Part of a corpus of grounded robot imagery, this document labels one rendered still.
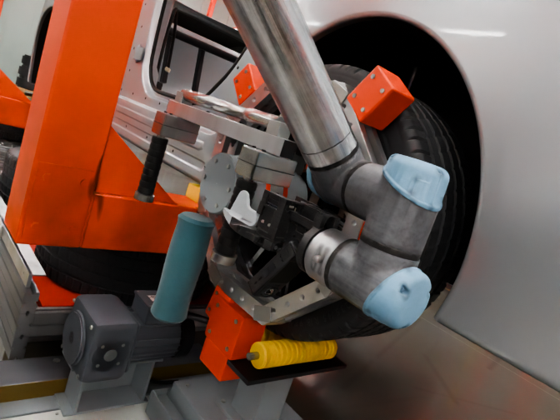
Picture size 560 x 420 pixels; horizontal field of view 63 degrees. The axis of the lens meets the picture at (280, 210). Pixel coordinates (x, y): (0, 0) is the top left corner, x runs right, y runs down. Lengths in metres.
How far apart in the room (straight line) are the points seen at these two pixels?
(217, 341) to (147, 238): 0.44
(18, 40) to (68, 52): 12.75
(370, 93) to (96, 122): 0.71
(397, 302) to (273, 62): 0.30
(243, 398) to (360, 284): 0.84
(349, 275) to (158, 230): 0.95
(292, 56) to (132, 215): 0.92
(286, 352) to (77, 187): 0.68
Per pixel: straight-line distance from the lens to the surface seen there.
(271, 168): 0.76
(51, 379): 1.52
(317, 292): 0.92
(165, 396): 1.51
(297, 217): 0.65
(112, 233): 1.38
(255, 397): 1.30
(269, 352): 1.05
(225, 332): 1.11
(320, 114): 0.57
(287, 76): 0.55
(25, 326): 1.56
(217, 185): 0.94
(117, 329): 1.27
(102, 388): 1.59
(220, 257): 0.77
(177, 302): 1.12
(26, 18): 14.01
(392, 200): 0.53
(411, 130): 0.94
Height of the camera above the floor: 0.99
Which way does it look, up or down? 9 degrees down
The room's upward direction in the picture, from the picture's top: 18 degrees clockwise
